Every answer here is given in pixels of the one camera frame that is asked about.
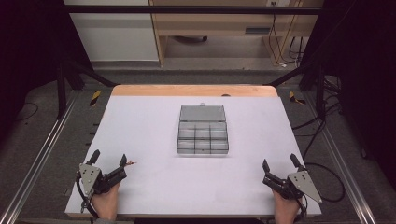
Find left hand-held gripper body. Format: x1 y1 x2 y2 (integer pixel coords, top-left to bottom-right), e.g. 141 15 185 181
76 162 128 201

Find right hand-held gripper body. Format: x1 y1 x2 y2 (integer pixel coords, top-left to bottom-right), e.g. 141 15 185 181
262 169 323 205

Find clear plastic compartment box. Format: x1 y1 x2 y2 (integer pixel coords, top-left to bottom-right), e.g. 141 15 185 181
176 103 230 156

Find person's right hand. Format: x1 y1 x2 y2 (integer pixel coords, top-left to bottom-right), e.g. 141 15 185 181
272 189 302 224

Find person's left hand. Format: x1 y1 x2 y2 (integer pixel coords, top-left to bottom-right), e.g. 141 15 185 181
90 182 121 221

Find white table mat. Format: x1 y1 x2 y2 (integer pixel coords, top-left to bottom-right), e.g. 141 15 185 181
64 94 322 217

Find yellow black tape strip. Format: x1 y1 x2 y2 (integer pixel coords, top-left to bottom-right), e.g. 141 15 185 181
289 91 306 105
89 90 103 107

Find black diagonal stand strut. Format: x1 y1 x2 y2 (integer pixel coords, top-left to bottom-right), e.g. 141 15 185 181
263 60 327 119
56 58 120 119

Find dark curtain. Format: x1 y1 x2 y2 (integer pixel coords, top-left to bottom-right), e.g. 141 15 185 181
300 0 396 181
0 0 94 141

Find white cabinet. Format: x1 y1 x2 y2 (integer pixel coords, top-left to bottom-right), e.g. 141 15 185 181
63 0 160 63

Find wooden desk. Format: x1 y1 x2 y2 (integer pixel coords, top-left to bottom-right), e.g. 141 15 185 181
148 0 325 68

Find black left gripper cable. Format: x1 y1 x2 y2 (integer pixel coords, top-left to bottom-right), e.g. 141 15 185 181
75 173 101 219

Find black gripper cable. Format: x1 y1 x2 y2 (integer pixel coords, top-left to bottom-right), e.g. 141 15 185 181
75 173 101 219
295 161 347 222

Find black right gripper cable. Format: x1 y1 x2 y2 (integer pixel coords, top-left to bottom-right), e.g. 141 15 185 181
295 161 347 222

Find black floor cables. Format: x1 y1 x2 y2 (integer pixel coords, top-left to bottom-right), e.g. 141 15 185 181
291 76 344 160

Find aluminium floor rail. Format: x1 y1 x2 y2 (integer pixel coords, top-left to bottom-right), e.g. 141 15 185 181
302 92 378 224
0 92 79 224

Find thin black floor cable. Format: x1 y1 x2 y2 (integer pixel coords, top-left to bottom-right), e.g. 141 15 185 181
14 102 40 123

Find hanging black and yellow cables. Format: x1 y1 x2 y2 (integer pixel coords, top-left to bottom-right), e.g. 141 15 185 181
268 0 305 69

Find black horizontal frame bar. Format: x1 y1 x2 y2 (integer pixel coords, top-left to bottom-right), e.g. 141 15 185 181
64 4 323 16

